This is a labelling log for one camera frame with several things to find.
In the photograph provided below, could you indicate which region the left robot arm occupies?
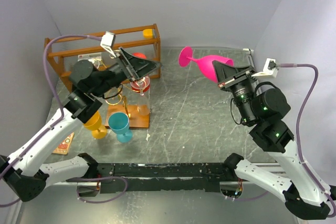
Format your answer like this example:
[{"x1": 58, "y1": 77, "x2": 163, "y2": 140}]
[{"x1": 1, "y1": 48, "x2": 161, "y2": 202}]

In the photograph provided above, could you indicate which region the pink plastic wine glass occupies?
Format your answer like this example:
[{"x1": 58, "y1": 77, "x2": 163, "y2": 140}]
[{"x1": 178, "y1": 47, "x2": 234, "y2": 83}]

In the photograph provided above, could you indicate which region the clear flute glass one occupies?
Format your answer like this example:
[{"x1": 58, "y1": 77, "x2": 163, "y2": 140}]
[{"x1": 137, "y1": 92, "x2": 150, "y2": 116}]

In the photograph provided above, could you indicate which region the clear flute glass two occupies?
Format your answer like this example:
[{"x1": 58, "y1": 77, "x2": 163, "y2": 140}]
[{"x1": 130, "y1": 76, "x2": 151, "y2": 95}]

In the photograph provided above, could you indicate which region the yellow block on shelf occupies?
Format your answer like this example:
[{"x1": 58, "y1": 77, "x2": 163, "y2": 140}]
[{"x1": 142, "y1": 29, "x2": 155, "y2": 39}]

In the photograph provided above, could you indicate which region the red plastic wine glass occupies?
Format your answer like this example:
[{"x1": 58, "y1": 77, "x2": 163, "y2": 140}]
[{"x1": 130, "y1": 52, "x2": 152, "y2": 93}]

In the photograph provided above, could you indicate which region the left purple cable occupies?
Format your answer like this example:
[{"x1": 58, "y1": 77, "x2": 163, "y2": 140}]
[{"x1": 0, "y1": 34, "x2": 103, "y2": 208}]

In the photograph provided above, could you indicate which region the yellow plastic wine glass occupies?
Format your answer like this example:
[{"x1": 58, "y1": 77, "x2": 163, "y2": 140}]
[{"x1": 83, "y1": 111, "x2": 107, "y2": 139}]

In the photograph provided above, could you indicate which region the clear flute glass three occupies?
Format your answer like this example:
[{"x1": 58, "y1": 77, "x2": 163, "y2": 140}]
[{"x1": 89, "y1": 58, "x2": 106, "y2": 70}]

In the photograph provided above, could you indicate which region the white red box on shelf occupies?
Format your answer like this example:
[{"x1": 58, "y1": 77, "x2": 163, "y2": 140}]
[{"x1": 78, "y1": 52, "x2": 102, "y2": 63}]

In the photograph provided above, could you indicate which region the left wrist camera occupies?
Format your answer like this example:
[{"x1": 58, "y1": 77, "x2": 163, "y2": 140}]
[{"x1": 100, "y1": 31, "x2": 116, "y2": 58}]

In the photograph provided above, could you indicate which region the blue plastic wine glass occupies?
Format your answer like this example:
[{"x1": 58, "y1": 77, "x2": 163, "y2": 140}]
[{"x1": 108, "y1": 112, "x2": 133, "y2": 143}]

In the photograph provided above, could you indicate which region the gold wire wine glass rack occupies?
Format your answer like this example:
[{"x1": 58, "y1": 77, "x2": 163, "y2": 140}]
[{"x1": 90, "y1": 50, "x2": 151, "y2": 130}]

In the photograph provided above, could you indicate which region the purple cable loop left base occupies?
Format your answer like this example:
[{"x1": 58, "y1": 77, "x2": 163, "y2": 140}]
[{"x1": 67, "y1": 176, "x2": 129, "y2": 204}]

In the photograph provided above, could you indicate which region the orange wooden shelf rack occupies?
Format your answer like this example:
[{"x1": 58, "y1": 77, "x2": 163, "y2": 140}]
[{"x1": 47, "y1": 24, "x2": 161, "y2": 91}]

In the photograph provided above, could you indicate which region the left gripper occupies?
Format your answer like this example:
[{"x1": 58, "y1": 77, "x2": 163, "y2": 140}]
[{"x1": 91, "y1": 46, "x2": 163, "y2": 97}]

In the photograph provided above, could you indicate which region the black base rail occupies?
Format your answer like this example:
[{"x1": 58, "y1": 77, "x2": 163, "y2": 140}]
[{"x1": 84, "y1": 163, "x2": 238, "y2": 194}]

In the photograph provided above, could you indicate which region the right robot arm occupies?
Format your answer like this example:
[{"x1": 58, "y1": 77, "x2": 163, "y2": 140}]
[{"x1": 213, "y1": 59, "x2": 335, "y2": 220}]

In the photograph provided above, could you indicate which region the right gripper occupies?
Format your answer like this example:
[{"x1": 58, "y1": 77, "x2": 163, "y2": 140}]
[{"x1": 212, "y1": 60, "x2": 258, "y2": 123}]

